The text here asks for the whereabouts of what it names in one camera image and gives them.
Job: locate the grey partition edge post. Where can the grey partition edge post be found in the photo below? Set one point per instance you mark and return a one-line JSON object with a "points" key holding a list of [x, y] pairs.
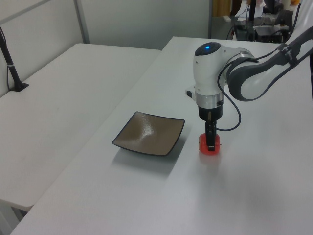
{"points": [[210, 17]]}

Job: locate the square brown ceramic plate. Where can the square brown ceramic plate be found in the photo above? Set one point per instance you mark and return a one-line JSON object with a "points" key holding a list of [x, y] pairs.
{"points": [[149, 133]]}

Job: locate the black background stand pole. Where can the black background stand pole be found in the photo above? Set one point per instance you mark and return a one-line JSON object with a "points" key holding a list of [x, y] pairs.
{"points": [[252, 17]]}

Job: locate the red apple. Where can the red apple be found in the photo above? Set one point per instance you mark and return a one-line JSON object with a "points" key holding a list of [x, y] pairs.
{"points": [[202, 145]]}

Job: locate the white grey Franka robot arm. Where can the white grey Franka robot arm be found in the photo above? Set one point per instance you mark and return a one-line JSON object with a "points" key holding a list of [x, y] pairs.
{"points": [[205, 73]]}

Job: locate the grey background equipment box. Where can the grey background equipment box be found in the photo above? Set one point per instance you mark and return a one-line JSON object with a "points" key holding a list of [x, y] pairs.
{"points": [[271, 31]]}

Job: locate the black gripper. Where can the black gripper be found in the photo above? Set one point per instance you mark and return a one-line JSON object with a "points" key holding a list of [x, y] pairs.
{"points": [[215, 113]]}

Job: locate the black pole with base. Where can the black pole with base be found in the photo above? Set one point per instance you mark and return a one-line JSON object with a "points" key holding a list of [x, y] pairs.
{"points": [[11, 66]]}

